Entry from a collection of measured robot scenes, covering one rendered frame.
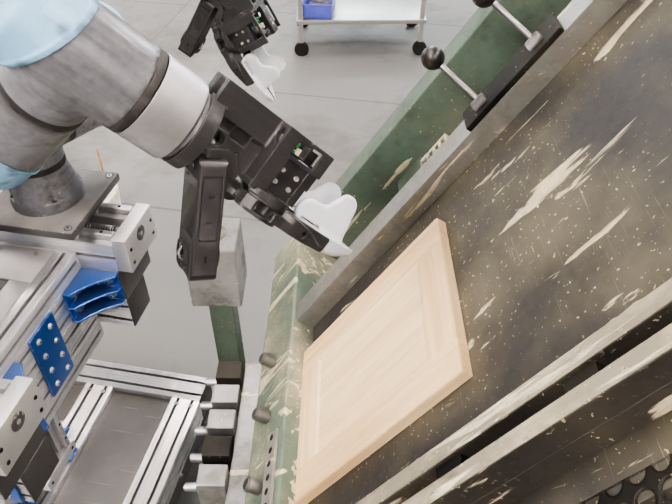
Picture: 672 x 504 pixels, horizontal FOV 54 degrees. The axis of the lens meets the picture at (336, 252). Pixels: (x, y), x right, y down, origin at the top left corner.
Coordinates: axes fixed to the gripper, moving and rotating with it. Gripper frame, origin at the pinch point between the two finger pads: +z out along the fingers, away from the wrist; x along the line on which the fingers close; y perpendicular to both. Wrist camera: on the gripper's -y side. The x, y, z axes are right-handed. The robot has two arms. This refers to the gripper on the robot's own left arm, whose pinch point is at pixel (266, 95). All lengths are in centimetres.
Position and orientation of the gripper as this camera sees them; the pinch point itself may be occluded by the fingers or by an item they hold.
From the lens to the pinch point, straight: 114.9
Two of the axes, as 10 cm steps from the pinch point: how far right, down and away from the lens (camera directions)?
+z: 4.6, 7.3, 5.1
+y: 8.6, -2.3, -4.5
